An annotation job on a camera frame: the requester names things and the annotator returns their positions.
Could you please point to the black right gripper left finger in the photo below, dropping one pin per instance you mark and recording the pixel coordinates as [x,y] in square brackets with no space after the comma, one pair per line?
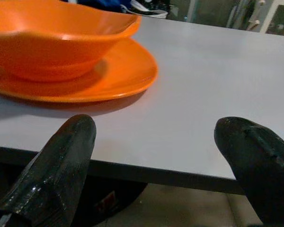
[54,170]

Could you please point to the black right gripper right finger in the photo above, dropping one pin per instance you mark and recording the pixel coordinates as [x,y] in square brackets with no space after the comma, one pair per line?
[258,160]

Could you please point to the orange plate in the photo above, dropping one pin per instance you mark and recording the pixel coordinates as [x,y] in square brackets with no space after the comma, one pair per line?
[123,80]

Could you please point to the orange bowl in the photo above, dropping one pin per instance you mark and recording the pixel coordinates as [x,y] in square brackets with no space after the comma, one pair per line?
[49,40]

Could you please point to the blue cloth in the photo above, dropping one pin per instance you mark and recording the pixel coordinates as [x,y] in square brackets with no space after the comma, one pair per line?
[101,4]

